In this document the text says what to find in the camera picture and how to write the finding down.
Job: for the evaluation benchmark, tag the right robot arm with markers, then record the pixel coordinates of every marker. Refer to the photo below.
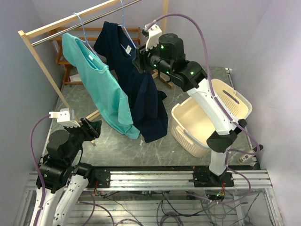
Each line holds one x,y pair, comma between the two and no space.
165,53

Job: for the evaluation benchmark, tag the cream plastic laundry basket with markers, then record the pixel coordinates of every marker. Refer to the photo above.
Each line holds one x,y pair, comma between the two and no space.
198,117

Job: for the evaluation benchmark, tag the light blue hanger with teal shirt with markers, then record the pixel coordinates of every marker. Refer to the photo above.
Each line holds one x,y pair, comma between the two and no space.
94,54

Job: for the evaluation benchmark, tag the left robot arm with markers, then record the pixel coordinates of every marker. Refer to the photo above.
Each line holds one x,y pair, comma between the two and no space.
60,183

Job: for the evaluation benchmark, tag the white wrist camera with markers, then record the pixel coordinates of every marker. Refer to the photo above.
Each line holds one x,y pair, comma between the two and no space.
65,117
154,32

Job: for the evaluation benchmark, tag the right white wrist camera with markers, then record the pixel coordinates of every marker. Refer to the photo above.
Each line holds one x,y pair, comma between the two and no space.
154,32

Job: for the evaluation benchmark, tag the small device on table edge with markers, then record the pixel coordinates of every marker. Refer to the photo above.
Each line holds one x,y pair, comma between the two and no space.
246,157

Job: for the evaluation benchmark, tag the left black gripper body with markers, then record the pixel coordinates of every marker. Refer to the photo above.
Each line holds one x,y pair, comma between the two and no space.
89,131

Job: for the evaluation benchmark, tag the aluminium rail frame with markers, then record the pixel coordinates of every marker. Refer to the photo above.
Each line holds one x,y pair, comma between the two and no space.
168,178

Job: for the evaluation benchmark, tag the white red flat box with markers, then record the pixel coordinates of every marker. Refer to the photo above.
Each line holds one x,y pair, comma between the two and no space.
75,78

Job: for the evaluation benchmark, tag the light blue wire hanger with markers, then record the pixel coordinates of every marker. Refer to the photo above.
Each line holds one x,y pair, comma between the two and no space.
125,26

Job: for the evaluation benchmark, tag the navy blue t shirt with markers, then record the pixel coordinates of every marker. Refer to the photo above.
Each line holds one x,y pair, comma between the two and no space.
145,100

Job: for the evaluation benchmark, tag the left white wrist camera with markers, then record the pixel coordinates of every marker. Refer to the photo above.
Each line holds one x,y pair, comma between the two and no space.
65,117

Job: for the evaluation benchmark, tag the wooden clothes rack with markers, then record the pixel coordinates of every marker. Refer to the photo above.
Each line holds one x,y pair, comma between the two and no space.
54,32

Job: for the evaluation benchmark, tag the teal t shirt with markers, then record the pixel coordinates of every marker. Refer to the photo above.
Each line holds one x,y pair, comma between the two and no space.
106,93

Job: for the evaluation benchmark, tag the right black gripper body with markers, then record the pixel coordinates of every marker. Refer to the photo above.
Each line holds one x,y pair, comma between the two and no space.
145,56

